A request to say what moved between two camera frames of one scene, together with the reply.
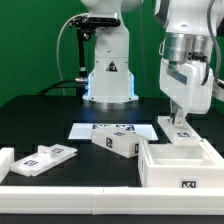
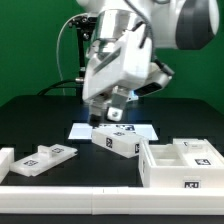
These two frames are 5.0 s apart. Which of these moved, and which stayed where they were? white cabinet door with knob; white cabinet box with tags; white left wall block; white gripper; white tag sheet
Moved: white gripper; white cabinet door with knob
Stayed: white tag sheet; white left wall block; white cabinet box with tags
